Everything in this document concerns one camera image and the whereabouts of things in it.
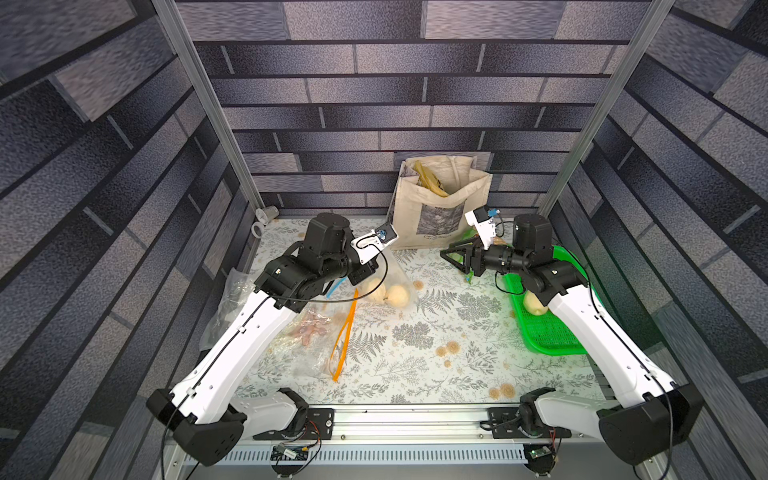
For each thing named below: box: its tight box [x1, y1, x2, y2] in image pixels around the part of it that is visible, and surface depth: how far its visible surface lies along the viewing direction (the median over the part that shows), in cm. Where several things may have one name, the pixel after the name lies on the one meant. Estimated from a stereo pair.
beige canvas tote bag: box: [387, 156, 493, 250], surface depth 99 cm
